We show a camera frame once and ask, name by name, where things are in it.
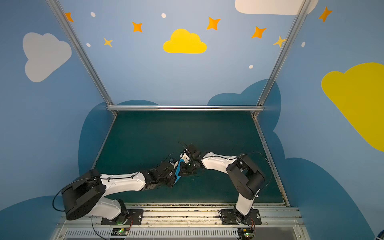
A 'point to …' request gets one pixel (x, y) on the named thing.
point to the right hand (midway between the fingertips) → (178, 173)
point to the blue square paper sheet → (177, 176)
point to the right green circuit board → (244, 233)
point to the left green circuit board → (120, 231)
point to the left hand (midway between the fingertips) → (177, 178)
